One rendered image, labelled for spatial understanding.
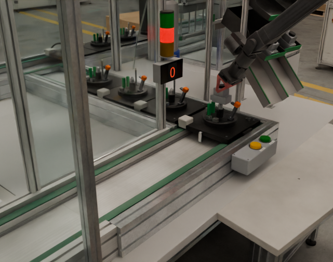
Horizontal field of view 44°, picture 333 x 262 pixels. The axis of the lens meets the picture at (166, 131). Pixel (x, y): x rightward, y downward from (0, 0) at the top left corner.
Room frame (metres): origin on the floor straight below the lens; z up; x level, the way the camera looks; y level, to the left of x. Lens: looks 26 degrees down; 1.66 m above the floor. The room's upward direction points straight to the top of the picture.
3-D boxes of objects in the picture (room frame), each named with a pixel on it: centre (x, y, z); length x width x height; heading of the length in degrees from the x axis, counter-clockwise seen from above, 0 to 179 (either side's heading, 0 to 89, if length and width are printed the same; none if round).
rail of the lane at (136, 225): (1.21, -0.15, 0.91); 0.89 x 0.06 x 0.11; 139
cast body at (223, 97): (1.52, -0.21, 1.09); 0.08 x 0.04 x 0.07; 49
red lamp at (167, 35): (1.46, 0.00, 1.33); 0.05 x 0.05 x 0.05
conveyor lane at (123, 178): (1.31, 0.00, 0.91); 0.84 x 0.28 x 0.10; 139
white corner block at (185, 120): (1.51, -0.08, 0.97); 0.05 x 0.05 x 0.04; 49
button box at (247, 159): (1.32, -0.32, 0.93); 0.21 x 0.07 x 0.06; 139
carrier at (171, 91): (1.69, -0.02, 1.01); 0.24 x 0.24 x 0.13; 49
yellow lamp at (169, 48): (1.46, 0.00, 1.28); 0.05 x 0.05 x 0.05
